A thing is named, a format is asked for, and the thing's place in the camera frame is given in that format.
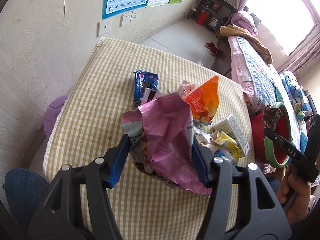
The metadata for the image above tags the crumpled white wrapper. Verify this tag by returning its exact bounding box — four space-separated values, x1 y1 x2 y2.
179 80 198 98

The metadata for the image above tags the patchwork bed quilt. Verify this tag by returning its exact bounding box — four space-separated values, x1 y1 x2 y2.
226 35 308 150

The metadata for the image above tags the blue white wrapper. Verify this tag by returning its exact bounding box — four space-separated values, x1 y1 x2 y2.
214 149 238 165

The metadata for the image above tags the folded pink quilt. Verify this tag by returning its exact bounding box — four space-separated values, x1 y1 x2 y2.
231 10 259 37

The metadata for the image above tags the blue white bedding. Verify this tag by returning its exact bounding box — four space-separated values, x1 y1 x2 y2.
280 70 308 110

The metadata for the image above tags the grey cable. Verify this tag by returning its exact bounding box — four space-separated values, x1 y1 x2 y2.
282 192 298 208

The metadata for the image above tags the person's leg in jeans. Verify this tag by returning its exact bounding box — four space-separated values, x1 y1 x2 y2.
4 169 50 228

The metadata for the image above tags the red bin with green rim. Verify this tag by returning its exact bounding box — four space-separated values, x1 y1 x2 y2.
250 102 300 168

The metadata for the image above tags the tan blanket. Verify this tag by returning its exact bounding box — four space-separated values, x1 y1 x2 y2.
220 24 273 64

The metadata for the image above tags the window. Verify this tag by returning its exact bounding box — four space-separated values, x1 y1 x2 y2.
246 0 315 55

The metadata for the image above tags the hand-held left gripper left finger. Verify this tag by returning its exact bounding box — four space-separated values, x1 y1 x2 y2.
27 134 130 240

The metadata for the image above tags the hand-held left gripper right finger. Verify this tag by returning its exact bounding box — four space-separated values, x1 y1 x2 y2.
192 140 292 240

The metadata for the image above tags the person's right hand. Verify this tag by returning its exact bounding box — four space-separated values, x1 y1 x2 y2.
277 166 312 213

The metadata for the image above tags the pink snack bag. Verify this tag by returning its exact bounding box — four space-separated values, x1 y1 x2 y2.
137 91 213 195

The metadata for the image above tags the purple stool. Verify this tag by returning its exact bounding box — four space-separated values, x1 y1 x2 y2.
43 95 69 143

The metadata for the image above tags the blue snack packet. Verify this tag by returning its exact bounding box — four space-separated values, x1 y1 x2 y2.
132 70 163 105

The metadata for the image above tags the yellow wrapper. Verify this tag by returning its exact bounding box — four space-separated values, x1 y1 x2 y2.
212 131 240 153

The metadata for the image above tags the metal shelf rack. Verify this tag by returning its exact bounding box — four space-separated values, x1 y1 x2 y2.
187 0 238 33

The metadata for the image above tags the red box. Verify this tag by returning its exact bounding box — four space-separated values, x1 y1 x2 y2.
196 12 209 25

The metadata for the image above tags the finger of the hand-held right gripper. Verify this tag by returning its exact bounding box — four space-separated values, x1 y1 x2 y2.
264 127 319 183
304 114 320 158

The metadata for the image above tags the crumpled white paper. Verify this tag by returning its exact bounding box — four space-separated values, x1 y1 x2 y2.
194 120 218 153

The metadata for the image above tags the brown wrapper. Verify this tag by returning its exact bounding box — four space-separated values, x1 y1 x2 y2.
262 106 283 132

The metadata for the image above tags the orange snack bag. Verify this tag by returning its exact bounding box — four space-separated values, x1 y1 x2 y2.
184 76 220 125

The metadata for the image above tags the white green carton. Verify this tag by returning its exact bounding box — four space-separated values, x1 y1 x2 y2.
212 114 250 158

